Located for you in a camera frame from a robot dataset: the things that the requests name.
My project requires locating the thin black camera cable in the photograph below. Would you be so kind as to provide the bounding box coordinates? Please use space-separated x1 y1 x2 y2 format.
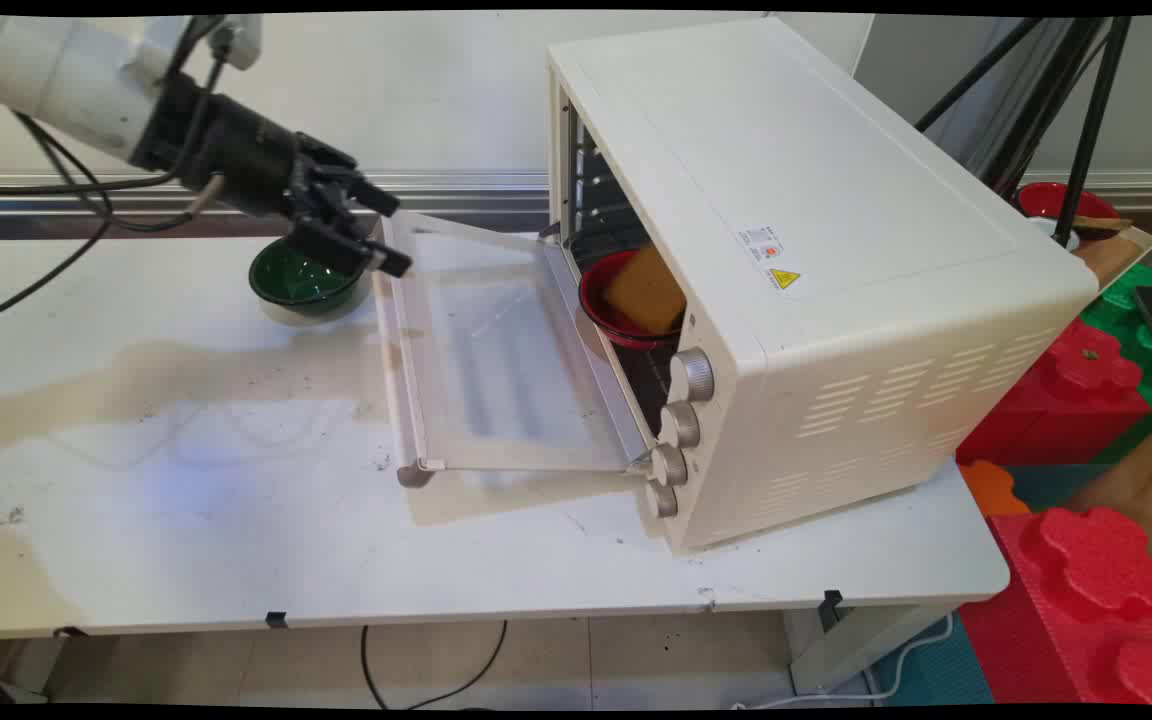
0 18 237 196

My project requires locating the green ceramic bowl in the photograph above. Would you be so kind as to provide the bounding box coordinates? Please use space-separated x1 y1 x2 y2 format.
248 235 372 319

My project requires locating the glass oven door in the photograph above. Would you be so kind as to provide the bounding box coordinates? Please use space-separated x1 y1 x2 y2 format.
371 210 657 489

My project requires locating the large silver oven knob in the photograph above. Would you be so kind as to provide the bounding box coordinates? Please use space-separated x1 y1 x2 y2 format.
671 347 715 403

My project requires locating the black cable under table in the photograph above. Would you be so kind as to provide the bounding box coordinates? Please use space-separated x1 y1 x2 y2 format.
361 620 509 711

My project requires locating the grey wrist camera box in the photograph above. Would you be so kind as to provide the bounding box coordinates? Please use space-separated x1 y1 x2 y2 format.
206 15 264 71

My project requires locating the large red foam block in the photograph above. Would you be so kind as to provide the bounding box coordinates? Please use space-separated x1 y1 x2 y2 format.
958 505 1152 706

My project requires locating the cream toaster oven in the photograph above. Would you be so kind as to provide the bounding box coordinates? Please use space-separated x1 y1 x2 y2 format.
546 15 1102 556

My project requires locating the black tripod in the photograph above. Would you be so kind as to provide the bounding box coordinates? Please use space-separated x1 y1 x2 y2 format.
916 15 1132 249

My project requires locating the blue floor mat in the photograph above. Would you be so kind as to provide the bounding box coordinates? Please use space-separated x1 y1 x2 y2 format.
871 615 997 706

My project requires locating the red bowl with black inside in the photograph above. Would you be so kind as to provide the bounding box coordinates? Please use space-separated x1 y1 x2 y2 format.
578 250 687 351

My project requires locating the orange foam piece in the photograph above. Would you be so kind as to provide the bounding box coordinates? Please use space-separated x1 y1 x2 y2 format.
958 458 1032 517

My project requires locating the brown bread slice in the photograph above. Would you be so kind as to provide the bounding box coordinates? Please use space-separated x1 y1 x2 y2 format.
604 243 687 336

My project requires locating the red foam block with studs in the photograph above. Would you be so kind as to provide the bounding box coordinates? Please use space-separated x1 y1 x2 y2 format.
956 318 1152 466

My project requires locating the white floor cable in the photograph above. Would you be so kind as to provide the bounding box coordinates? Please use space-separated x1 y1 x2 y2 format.
736 610 957 711

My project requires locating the red bowl with white rim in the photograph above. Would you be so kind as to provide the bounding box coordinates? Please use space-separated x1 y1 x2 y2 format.
1016 182 1122 241

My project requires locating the teal foam piece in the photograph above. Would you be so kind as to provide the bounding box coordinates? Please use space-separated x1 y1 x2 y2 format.
1006 462 1117 513

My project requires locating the wooden board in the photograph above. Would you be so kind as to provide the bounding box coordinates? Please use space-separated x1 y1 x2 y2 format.
1071 225 1152 291

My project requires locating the white table leg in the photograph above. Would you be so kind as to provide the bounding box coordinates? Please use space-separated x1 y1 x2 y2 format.
784 600 962 696

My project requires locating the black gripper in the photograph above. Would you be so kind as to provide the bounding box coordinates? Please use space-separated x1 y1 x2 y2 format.
131 75 415 279

